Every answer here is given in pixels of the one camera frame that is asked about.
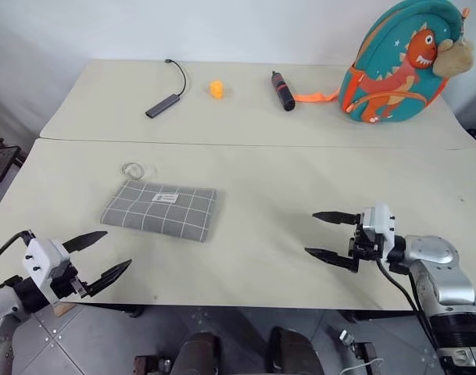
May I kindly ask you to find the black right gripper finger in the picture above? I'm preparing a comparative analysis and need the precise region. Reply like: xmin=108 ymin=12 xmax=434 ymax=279
xmin=311 ymin=211 xmax=359 ymax=226
xmin=304 ymin=248 xmax=358 ymax=273

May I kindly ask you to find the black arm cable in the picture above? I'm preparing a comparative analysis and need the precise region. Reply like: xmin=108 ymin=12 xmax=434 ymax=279
xmin=376 ymin=257 xmax=438 ymax=347
xmin=0 ymin=230 xmax=35 ymax=273

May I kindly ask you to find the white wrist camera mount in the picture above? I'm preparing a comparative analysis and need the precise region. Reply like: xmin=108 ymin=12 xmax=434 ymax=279
xmin=22 ymin=238 xmax=71 ymax=304
xmin=361 ymin=202 xmax=398 ymax=259

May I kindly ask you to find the black floor bracket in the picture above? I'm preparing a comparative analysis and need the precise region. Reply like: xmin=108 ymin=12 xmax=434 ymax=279
xmin=354 ymin=341 xmax=379 ymax=375
xmin=134 ymin=353 xmax=172 ymax=375

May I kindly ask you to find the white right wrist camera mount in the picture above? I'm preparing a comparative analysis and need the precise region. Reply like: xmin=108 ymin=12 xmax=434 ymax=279
xmin=361 ymin=202 xmax=398 ymax=259

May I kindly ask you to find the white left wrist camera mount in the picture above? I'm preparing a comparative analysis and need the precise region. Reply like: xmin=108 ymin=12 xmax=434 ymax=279
xmin=22 ymin=238 xmax=71 ymax=304

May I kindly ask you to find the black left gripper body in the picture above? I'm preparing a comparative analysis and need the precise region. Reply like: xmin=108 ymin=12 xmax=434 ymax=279
xmin=49 ymin=266 xmax=95 ymax=302

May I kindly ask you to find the teal dinosaur backpack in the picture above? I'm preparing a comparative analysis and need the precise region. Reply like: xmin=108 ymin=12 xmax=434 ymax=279
xmin=293 ymin=0 xmax=468 ymax=125

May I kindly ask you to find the grey checked fabric pouch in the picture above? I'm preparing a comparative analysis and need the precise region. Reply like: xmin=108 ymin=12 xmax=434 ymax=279
xmin=100 ymin=180 xmax=218 ymax=244

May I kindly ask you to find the black marker with red band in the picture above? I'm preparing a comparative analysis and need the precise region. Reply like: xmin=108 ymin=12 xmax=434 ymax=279
xmin=271 ymin=70 xmax=296 ymax=113

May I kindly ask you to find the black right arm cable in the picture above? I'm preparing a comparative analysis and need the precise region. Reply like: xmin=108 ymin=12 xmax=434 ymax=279
xmin=376 ymin=257 xmax=438 ymax=347

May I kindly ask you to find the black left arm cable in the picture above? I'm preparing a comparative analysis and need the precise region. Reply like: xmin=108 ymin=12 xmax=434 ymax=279
xmin=0 ymin=230 xmax=35 ymax=273

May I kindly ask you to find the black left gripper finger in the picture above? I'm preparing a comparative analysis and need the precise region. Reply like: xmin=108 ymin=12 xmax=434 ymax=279
xmin=62 ymin=230 xmax=109 ymax=253
xmin=85 ymin=259 xmax=133 ymax=298

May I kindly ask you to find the grey USB hub with cable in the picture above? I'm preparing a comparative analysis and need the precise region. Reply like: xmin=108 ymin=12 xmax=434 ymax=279
xmin=145 ymin=59 xmax=187 ymax=119

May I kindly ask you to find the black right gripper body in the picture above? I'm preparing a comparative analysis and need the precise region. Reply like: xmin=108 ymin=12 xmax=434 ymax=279
xmin=346 ymin=212 xmax=380 ymax=273

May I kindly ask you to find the white thin cable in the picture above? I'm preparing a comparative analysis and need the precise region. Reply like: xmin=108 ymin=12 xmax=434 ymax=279
xmin=338 ymin=357 xmax=383 ymax=375

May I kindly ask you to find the dark rounded shape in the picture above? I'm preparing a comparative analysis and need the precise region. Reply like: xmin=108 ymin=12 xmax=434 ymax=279
xmin=174 ymin=330 xmax=219 ymax=375
xmin=267 ymin=326 xmax=317 ymax=375

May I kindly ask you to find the brown plush toy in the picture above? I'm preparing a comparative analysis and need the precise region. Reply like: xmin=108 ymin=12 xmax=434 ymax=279
xmin=432 ymin=37 xmax=476 ymax=77

